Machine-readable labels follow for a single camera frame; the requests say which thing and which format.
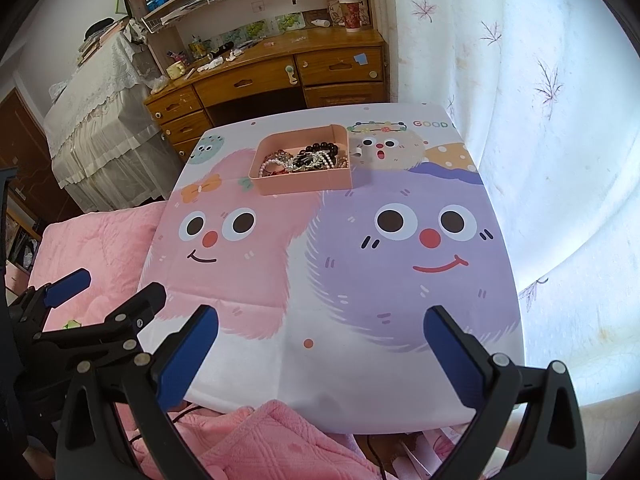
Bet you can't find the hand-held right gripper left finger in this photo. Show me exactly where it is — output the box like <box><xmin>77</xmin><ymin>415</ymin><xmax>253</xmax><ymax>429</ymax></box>
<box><xmin>55</xmin><ymin>304</ymin><xmax>220</xmax><ymax>480</ymax></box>

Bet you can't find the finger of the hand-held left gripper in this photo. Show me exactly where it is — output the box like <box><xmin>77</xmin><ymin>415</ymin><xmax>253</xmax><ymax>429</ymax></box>
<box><xmin>30</xmin><ymin>281</ymin><xmax>168</xmax><ymax>376</ymax></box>
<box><xmin>7</xmin><ymin>267</ymin><xmax>92</xmax><ymax>342</ymax></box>

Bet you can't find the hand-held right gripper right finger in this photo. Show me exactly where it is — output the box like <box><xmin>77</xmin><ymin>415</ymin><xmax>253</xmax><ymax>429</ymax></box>
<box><xmin>422</xmin><ymin>304</ymin><xmax>587</xmax><ymax>480</ymax></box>

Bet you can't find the white pearl necklace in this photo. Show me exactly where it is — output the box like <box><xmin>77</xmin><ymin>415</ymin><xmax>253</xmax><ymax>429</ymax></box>
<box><xmin>257</xmin><ymin>150</ymin><xmax>336</xmax><ymax>179</ymax></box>

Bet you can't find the pink plastic tray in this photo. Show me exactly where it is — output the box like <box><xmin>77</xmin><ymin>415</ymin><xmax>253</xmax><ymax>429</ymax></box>
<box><xmin>248</xmin><ymin>124</ymin><xmax>355</xmax><ymax>197</ymax></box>

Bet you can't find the pink quilt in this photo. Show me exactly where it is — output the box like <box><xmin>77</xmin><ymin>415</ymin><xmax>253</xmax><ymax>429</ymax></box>
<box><xmin>25</xmin><ymin>202</ymin><xmax>391</xmax><ymax>480</ymax></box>

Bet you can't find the cartoon printed tablecloth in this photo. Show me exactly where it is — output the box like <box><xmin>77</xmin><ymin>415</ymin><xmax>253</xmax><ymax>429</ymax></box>
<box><xmin>137</xmin><ymin>102</ymin><xmax>525</xmax><ymax>436</ymax></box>

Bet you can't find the brown wooden door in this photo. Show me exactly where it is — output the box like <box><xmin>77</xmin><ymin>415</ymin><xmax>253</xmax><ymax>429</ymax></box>
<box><xmin>0</xmin><ymin>87</ymin><xmax>83</xmax><ymax>226</ymax></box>

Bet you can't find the white lace covered table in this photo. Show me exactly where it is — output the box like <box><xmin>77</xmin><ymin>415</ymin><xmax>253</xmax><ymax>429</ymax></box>
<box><xmin>42</xmin><ymin>20</ymin><xmax>183</xmax><ymax>213</ymax></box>

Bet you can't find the wooden desk with drawers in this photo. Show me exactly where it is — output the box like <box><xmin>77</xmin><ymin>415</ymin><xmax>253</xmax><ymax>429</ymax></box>
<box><xmin>144</xmin><ymin>27</ymin><xmax>391</xmax><ymax>161</ymax></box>

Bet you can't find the black hat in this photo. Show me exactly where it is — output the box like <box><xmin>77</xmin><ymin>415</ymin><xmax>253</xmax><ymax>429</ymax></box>
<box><xmin>85</xmin><ymin>18</ymin><xmax>116</xmax><ymax>41</ymax></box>

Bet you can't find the white leaf print curtain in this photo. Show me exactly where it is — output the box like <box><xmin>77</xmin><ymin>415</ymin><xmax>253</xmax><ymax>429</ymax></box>
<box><xmin>390</xmin><ymin>0</ymin><xmax>640</xmax><ymax>461</ymax></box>

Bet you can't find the red and white cup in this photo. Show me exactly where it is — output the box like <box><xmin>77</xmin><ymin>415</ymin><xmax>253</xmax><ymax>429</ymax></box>
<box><xmin>338</xmin><ymin>0</ymin><xmax>364</xmax><ymax>32</ymax></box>

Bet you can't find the black cable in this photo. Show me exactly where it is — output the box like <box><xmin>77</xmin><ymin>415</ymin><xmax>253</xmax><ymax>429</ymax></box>
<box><xmin>364</xmin><ymin>434</ymin><xmax>390</xmax><ymax>480</ymax></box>

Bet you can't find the black bead bracelet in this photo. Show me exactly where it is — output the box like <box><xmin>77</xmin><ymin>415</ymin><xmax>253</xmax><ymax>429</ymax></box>
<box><xmin>295</xmin><ymin>142</ymin><xmax>342</xmax><ymax>161</ymax></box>

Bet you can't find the white wire basket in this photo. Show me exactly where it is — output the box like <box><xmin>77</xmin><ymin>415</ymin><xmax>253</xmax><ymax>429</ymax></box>
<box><xmin>141</xmin><ymin>0</ymin><xmax>231</xmax><ymax>31</ymax></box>

